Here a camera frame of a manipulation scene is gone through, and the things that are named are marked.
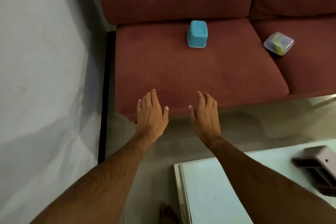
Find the person's left hand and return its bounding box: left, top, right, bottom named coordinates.
left=136, top=89, right=169, bottom=144

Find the person's right hand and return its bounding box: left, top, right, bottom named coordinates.
left=188, top=91, right=222, bottom=146

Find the grey-blue square lidded container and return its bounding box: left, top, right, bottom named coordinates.
left=187, top=20, right=209, bottom=49

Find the white lidded container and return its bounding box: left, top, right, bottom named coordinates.
left=263, top=31, right=295, bottom=57

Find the pink plastic pen organizer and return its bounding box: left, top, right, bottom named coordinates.
left=290, top=145, right=336, bottom=197

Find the person's left forearm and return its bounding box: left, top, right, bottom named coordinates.
left=30, top=132, right=155, bottom=224

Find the person's right forearm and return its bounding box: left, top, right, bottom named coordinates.
left=207, top=134, right=336, bottom=224

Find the person's right foot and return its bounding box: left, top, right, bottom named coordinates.
left=159, top=203, right=182, bottom=224

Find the red sofa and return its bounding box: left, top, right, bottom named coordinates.
left=94, top=0, right=336, bottom=122

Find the black baseboard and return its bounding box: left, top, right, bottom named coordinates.
left=97, top=31, right=117, bottom=165

